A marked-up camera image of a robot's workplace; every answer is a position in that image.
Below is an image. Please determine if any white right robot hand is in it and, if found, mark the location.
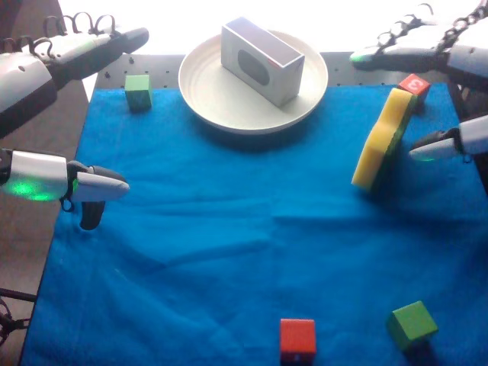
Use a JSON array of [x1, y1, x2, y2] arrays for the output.
[[0, 11, 149, 232]]

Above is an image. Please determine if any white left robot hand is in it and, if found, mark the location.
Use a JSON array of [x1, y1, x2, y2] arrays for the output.
[[349, 2, 488, 165]]

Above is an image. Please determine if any yellow green sponge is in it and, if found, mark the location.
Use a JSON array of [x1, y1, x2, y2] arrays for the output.
[[350, 86, 419, 195]]

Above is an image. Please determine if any silver box with maroon face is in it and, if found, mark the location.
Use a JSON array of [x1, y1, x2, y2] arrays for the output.
[[220, 15, 306, 108]]

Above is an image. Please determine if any round white plate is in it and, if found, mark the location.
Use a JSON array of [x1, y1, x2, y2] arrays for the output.
[[178, 29, 329, 135]]

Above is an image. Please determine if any red block with number three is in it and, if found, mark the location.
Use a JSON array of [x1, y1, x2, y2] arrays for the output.
[[396, 73, 432, 114]]

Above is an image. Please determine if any plain green block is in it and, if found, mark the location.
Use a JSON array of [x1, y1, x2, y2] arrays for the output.
[[124, 74, 153, 113]]

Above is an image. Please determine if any blue cloth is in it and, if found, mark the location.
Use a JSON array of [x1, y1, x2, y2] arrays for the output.
[[21, 82, 488, 366]]

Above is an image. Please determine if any green block with print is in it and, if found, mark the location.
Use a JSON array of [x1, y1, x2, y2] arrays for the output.
[[387, 300, 439, 354]]

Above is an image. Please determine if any black cable bundle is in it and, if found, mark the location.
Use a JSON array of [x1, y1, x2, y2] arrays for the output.
[[0, 287, 39, 348]]

